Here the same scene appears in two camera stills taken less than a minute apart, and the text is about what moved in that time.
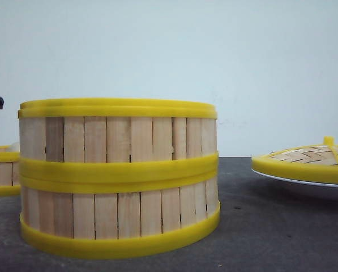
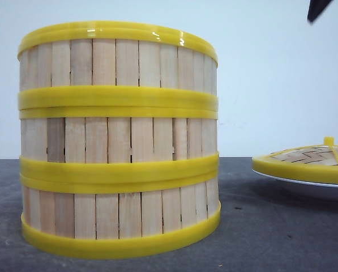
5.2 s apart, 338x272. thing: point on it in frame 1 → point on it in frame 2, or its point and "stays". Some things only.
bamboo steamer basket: [108, 205] stays
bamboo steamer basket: [3, 172] → [117, 66]
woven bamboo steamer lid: [327, 163] stays
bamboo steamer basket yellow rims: [37, 175] → [118, 144]
